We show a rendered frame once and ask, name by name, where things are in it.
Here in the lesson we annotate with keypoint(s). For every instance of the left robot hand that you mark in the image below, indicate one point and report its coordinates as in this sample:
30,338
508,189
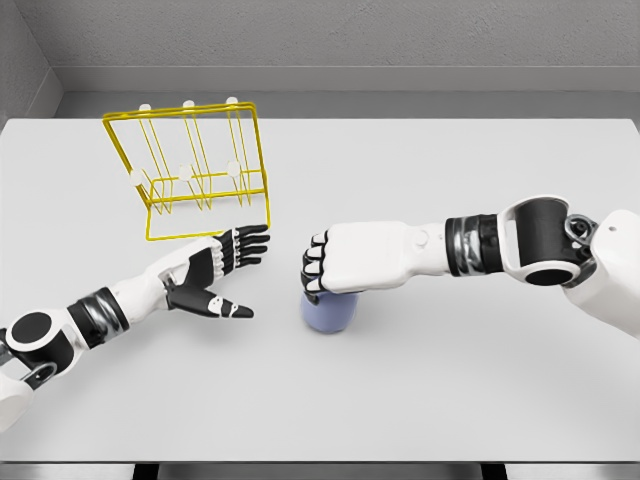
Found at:
200,270

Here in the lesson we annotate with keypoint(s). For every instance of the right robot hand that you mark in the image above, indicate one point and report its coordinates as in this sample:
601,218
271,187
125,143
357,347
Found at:
350,260

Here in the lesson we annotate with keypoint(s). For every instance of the light blue cup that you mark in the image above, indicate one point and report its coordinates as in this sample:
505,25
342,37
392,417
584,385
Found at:
328,312

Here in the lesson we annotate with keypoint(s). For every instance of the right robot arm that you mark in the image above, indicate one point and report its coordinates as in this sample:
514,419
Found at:
525,245

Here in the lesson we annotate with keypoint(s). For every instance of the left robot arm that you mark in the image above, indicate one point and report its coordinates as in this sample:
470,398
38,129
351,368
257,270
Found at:
75,330

